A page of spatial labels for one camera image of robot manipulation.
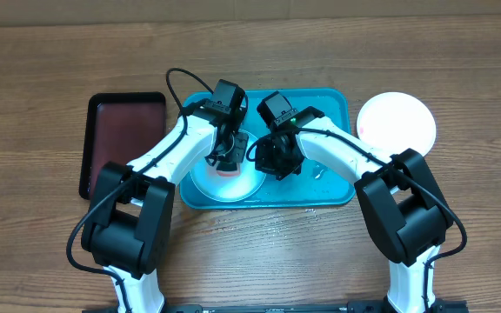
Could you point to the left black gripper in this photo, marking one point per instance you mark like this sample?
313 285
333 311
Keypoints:
239 155

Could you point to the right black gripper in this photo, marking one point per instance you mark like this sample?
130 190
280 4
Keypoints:
271 166

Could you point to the light blue plate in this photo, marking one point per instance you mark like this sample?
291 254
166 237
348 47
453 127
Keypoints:
228 189

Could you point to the white plate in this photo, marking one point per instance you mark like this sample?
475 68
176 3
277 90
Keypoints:
396 121

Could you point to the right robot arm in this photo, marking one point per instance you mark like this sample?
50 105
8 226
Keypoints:
403 208

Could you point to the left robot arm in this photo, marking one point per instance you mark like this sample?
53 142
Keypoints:
127 226

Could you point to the teal plastic tray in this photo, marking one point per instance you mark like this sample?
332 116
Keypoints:
316 185

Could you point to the black rectangular tray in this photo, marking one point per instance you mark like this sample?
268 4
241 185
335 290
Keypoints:
119 127

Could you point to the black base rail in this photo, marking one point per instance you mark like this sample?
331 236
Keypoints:
369 306

